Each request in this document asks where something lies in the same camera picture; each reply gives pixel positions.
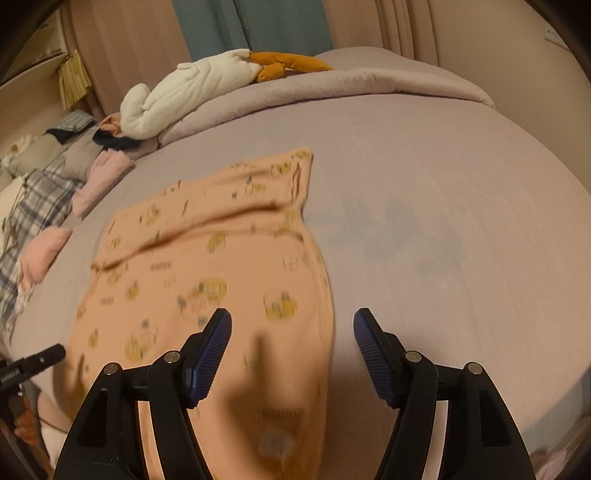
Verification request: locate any peach cartoon print garment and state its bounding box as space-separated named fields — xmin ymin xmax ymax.
xmin=56 ymin=149 xmax=335 ymax=479

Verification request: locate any peach pink folded garment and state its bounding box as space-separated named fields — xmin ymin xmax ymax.
xmin=19 ymin=226 xmax=72 ymax=290

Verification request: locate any cream floral pillow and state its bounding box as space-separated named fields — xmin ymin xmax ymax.
xmin=0 ymin=176 xmax=25 ymax=241

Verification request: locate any lilac bed sheet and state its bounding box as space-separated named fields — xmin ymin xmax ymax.
xmin=8 ymin=45 xmax=591 ymax=480

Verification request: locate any grey lilac pillow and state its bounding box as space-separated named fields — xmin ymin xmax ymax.
xmin=3 ymin=127 xmax=102 ymax=182

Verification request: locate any striped dark pillow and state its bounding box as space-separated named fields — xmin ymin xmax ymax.
xmin=46 ymin=109 xmax=96 ymax=143

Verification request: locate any dark navy garment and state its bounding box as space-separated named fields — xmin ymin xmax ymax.
xmin=92 ymin=129 xmax=141 ymax=151

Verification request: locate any white goose plush toy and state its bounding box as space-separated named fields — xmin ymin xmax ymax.
xmin=119 ymin=49 xmax=332 ymax=141

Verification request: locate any yellow tasselled cloth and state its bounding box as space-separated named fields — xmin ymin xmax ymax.
xmin=58 ymin=50 xmax=93 ymax=110

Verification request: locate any pink beige curtain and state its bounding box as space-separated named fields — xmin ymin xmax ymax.
xmin=60 ymin=1 xmax=439 ymax=114

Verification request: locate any teal curtain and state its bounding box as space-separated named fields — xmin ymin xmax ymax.
xmin=172 ymin=0 xmax=332 ymax=60

